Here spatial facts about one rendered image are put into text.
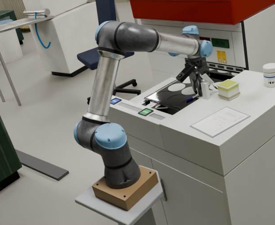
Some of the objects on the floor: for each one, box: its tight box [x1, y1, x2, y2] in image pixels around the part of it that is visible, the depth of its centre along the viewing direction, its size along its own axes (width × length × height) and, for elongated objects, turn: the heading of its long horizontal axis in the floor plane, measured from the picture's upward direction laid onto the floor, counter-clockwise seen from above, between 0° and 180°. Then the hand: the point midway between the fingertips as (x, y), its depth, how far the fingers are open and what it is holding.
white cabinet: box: [126, 125, 275, 225], centre depth 226 cm, size 64×96×82 cm, turn 63°
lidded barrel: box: [0, 19, 23, 64], centre depth 710 cm, size 54×56×66 cm
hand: (197, 93), depth 206 cm, fingers open, 4 cm apart
